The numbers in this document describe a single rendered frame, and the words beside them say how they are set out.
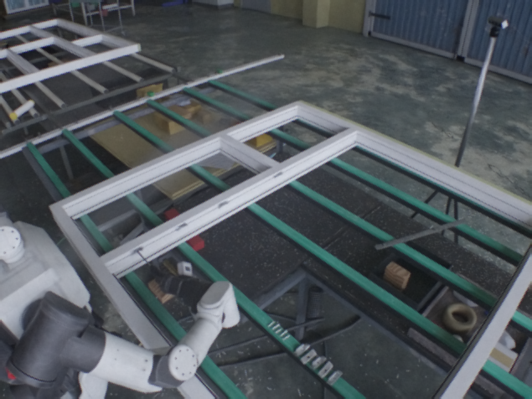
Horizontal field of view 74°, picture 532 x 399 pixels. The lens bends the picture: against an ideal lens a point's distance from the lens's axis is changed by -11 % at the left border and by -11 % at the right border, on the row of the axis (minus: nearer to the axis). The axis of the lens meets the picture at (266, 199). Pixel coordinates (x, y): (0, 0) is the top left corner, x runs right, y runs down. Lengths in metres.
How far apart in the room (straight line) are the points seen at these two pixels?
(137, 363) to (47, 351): 0.18
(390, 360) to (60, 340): 1.76
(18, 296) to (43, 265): 0.08
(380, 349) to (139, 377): 1.59
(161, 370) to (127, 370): 0.07
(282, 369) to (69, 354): 1.46
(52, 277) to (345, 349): 1.66
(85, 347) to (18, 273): 0.22
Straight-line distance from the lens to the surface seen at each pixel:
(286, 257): 1.76
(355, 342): 2.23
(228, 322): 1.10
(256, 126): 2.09
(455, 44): 7.30
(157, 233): 1.41
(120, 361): 0.83
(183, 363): 0.89
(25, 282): 0.87
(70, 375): 1.19
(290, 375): 2.08
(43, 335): 0.77
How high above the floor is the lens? 1.85
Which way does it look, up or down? 37 degrees down
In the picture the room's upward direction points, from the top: straight up
